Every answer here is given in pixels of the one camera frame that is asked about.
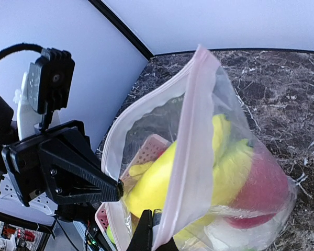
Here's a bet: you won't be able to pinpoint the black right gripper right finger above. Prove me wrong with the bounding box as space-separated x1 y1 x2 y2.
156 238 178 251

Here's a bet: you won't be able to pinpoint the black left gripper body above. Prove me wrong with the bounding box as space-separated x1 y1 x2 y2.
2 120 85 207

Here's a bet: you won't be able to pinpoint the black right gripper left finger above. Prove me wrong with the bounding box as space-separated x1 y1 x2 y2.
127 210 153 251

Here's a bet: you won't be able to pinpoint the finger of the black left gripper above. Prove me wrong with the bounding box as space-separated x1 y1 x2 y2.
46 164 124 205
39 128 105 178

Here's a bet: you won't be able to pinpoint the white toy cauliflower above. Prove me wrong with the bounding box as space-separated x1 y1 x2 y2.
204 219 279 250

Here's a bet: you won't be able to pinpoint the yellow toy banana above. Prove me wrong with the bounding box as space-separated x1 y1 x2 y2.
125 114 254 217

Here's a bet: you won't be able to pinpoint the clear dotted zip top bag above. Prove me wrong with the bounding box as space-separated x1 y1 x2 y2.
101 46 296 250

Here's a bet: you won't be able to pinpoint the red toy apple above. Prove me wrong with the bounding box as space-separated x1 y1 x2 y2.
226 154 288 229

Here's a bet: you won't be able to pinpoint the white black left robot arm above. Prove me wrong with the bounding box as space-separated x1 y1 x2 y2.
0 96 124 207

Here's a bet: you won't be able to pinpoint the red soda cans in background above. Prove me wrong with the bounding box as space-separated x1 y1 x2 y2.
15 229 36 243

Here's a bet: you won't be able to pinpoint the yellow toy pepper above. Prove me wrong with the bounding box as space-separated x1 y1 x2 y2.
129 161 153 179

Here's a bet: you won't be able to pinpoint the pink plastic basket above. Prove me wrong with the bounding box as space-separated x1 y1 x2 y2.
95 134 171 233

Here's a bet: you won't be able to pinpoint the black left frame post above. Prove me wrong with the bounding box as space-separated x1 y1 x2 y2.
89 0 154 60

